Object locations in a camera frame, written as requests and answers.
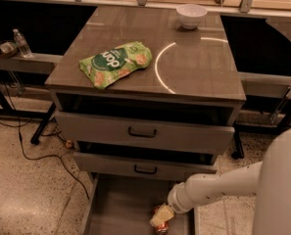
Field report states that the grey side bench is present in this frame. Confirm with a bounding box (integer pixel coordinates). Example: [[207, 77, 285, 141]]
[[0, 53, 62, 74]]

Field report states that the middle grey drawer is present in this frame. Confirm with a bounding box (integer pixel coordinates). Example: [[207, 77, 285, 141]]
[[73, 152, 217, 181]]

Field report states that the green chip bag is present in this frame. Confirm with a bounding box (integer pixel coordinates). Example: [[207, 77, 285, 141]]
[[79, 41, 153, 89]]

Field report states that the clear plastic water bottle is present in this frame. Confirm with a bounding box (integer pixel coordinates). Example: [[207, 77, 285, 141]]
[[13, 28, 32, 58]]

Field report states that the top grey drawer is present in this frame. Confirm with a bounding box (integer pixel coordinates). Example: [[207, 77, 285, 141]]
[[55, 111, 234, 154]]

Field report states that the small dish with items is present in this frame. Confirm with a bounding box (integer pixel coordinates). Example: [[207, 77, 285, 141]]
[[0, 41, 18, 59]]

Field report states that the grey drawer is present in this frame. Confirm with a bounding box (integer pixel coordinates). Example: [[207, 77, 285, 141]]
[[55, 111, 234, 154], [80, 173, 201, 235], [73, 152, 217, 181]]

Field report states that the white bowl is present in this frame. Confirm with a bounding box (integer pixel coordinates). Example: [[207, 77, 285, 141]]
[[176, 4, 208, 28]]

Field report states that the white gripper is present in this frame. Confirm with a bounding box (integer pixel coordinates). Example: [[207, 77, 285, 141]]
[[150, 182, 197, 227]]

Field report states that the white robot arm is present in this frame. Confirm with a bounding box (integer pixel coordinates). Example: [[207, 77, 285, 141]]
[[150, 128, 291, 235]]

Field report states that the bottom grey drawer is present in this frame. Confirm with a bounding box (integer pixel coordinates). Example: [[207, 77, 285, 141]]
[[80, 173, 201, 235]]

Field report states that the red coke can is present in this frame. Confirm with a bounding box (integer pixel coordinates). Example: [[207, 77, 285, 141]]
[[152, 205, 170, 235]]

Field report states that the grey drawer cabinet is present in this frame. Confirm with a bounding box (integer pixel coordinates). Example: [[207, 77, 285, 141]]
[[44, 5, 247, 185]]

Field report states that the black floor cable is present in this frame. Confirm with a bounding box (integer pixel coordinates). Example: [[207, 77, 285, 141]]
[[0, 49, 90, 201]]

